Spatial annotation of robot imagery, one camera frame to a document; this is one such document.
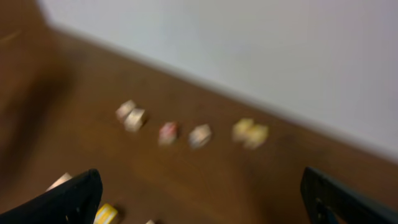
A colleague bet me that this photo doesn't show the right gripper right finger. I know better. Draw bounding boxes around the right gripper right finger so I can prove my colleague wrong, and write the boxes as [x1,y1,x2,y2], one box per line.
[300,167,397,224]

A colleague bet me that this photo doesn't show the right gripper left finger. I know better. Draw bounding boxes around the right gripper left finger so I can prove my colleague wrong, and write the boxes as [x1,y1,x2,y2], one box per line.
[1,169,103,224]

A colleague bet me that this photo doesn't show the yellow block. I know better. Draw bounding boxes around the yellow block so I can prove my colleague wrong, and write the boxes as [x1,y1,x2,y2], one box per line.
[232,118,254,141]
[93,203,118,224]
[243,124,269,149]

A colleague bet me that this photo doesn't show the white block front left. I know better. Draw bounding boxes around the white block front left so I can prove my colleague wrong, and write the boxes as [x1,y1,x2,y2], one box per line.
[46,172,72,191]

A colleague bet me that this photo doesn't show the white block blue side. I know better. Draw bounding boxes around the white block blue side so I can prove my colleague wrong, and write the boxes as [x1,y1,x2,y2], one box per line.
[124,108,146,132]

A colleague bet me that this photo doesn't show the white block red number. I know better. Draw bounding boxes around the white block red number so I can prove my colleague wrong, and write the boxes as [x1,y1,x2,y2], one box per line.
[115,100,136,122]

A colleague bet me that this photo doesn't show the red letter A block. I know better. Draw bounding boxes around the red letter A block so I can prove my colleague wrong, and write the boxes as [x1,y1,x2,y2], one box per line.
[158,122,178,145]

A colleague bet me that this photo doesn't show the blue sided picture block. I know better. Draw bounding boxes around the blue sided picture block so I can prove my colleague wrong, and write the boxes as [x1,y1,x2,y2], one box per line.
[188,124,212,149]

